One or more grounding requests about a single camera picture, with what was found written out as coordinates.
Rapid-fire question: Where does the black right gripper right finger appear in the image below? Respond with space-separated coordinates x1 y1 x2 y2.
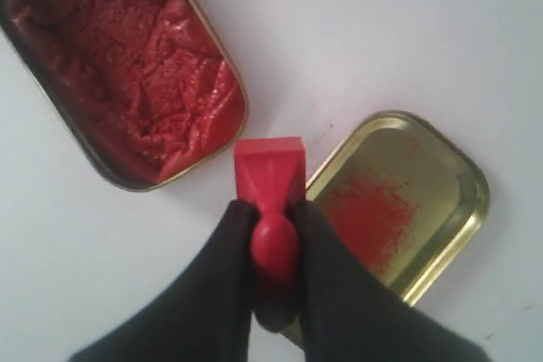
292 202 486 362

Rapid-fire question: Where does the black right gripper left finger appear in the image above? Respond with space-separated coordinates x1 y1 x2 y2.
71 200 257 361

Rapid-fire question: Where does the red plastic stamp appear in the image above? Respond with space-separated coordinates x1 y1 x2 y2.
233 136 306 332

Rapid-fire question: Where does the red ink paste tin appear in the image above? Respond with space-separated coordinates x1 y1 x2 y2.
1 0 249 192

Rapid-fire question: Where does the gold tin lid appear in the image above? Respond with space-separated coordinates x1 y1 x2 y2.
306 110 490 305

